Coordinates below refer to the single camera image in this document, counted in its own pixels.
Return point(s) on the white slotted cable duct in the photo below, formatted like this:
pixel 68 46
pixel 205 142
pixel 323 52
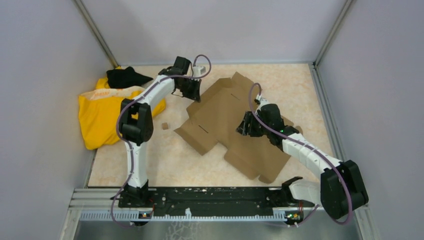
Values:
pixel 137 216

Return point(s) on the aluminium frame rail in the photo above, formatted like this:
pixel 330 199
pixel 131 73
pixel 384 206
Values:
pixel 162 198

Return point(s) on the yellow cloth garment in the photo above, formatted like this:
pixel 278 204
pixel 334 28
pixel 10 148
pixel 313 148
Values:
pixel 99 110

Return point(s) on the brown cardboard box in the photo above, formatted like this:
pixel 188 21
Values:
pixel 215 119

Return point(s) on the black cloth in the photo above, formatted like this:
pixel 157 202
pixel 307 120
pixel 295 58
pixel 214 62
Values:
pixel 126 78

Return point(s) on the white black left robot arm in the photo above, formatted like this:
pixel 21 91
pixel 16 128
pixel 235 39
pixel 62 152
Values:
pixel 135 121

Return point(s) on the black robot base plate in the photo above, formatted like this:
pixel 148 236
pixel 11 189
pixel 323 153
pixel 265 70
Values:
pixel 219 210

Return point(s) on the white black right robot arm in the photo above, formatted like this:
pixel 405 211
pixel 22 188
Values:
pixel 340 189

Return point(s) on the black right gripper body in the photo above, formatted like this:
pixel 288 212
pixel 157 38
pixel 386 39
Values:
pixel 255 129

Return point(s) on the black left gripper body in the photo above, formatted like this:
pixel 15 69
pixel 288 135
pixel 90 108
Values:
pixel 189 87

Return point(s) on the small cardboard scrap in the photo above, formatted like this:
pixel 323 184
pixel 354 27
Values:
pixel 165 126

